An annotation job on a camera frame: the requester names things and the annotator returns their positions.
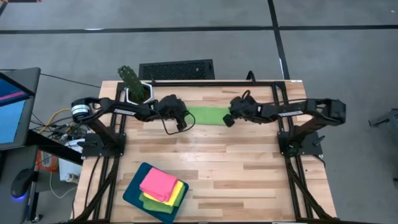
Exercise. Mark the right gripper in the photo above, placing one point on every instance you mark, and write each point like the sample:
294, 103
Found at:
245, 109

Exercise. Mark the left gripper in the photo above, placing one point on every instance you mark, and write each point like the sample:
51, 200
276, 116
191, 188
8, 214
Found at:
172, 109

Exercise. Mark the pink microfiber towel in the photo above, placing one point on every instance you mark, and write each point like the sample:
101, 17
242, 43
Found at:
158, 183

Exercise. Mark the yellow microfiber towel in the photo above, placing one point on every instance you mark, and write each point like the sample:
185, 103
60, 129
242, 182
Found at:
177, 194

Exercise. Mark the blue plastic tray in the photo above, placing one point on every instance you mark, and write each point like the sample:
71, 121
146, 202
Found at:
132, 193

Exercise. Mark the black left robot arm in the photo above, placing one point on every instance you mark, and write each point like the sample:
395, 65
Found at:
118, 110

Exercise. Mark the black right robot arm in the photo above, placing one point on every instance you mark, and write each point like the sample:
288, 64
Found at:
295, 112

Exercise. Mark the white hexagonal plant pot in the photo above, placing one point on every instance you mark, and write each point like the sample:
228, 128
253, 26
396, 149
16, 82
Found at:
149, 90

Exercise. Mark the green cactus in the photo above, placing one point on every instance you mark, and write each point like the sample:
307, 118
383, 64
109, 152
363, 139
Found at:
132, 81

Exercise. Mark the white paper box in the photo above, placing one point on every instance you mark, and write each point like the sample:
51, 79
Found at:
66, 168

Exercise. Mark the white power strip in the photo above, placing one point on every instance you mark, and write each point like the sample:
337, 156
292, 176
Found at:
72, 177

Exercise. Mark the black desk support bar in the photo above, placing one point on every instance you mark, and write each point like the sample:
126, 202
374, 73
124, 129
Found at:
53, 149

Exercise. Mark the orange packet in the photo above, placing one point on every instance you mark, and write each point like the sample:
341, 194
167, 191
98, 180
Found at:
46, 161

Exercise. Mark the black floor stand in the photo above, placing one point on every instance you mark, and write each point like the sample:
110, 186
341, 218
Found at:
385, 116

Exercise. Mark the black computer monitor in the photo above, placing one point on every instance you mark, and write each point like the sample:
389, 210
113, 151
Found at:
12, 118

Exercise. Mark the grey desk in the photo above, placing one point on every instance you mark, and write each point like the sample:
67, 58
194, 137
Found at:
12, 161

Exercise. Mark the black computer mouse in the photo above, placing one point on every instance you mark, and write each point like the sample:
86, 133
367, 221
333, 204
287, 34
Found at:
20, 185

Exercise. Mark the black aluminium table frame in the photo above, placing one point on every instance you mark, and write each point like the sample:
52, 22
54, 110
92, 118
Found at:
217, 83

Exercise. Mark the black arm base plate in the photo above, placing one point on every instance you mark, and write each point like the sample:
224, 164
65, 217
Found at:
312, 149
93, 151

